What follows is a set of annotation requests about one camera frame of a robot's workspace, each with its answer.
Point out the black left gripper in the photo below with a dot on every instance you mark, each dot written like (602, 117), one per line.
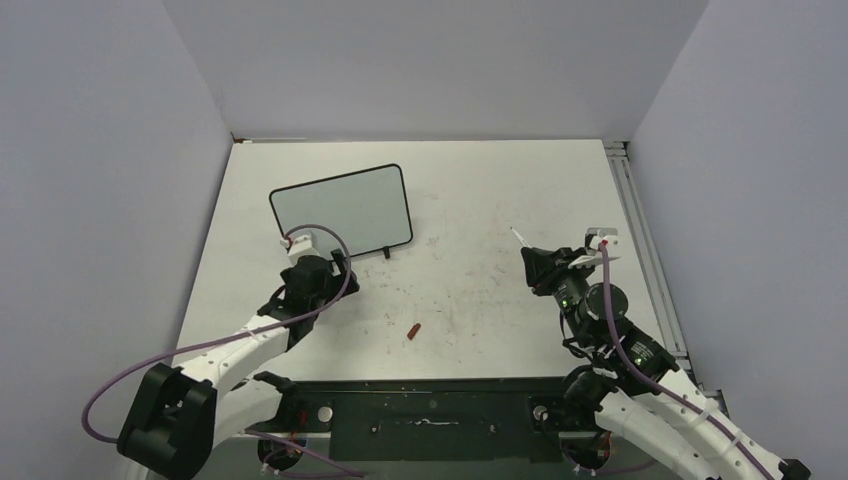
(337, 282)

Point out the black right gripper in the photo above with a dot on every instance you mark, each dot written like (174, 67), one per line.
(542, 267)

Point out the white marker pen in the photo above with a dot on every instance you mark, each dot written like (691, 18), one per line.
(522, 241)

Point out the black framed whiteboard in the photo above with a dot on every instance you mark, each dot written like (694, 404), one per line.
(367, 208)

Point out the red marker cap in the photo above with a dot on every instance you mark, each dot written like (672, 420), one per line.
(413, 331)

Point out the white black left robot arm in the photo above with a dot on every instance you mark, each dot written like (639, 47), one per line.
(181, 413)

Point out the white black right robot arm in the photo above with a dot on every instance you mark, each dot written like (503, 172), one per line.
(632, 386)

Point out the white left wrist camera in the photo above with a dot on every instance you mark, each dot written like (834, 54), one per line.
(300, 247)

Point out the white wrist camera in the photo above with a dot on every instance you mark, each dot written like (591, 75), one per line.
(300, 247)
(599, 243)

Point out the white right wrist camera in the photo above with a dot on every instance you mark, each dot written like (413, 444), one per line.
(599, 243)

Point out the aluminium rail frame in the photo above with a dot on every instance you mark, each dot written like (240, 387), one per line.
(653, 272)

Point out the black base frame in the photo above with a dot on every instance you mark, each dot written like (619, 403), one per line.
(437, 420)

